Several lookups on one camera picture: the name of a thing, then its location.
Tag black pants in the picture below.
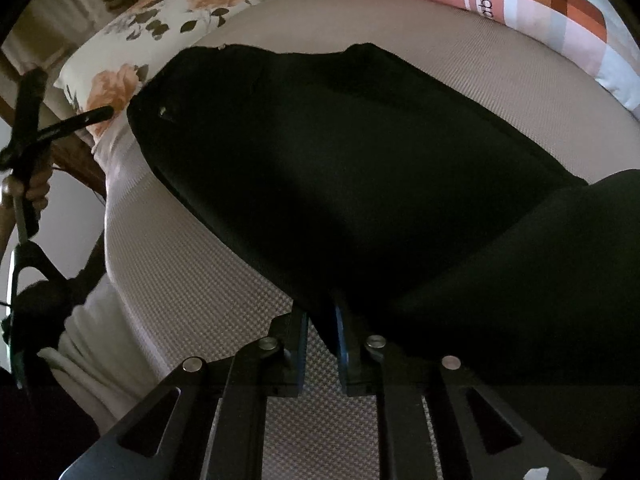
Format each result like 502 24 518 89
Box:
128 44 639 479

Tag person's left hand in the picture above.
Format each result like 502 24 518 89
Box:
1 159 53 214

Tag wooden headboard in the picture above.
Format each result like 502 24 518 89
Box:
1 0 141 193

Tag white floral pillow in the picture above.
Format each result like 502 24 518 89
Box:
54 0 262 116

